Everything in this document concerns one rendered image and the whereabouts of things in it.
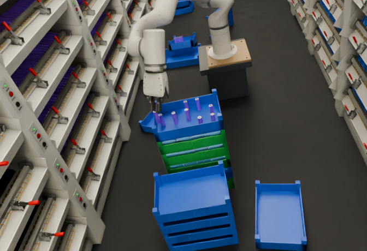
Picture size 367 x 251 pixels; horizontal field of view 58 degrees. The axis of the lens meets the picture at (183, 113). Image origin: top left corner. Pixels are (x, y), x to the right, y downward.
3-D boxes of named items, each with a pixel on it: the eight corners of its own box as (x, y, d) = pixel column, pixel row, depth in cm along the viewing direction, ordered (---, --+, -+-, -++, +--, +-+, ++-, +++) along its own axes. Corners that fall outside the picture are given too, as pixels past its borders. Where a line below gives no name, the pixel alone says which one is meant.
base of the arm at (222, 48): (237, 42, 220) (234, 16, 209) (237, 57, 206) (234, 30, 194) (208, 46, 224) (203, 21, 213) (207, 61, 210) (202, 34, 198)
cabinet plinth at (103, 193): (153, 34, 328) (152, 30, 325) (93, 244, 159) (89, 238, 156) (137, 37, 331) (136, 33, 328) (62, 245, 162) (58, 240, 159)
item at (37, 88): (83, 43, 170) (81, 18, 161) (35, 121, 123) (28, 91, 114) (43, 39, 169) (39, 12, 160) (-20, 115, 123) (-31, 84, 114)
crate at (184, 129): (218, 101, 158) (215, 88, 153) (224, 129, 142) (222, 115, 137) (157, 114, 161) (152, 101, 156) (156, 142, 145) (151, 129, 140)
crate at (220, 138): (220, 114, 163) (218, 101, 158) (226, 143, 147) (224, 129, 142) (161, 126, 166) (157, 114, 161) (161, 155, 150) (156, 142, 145)
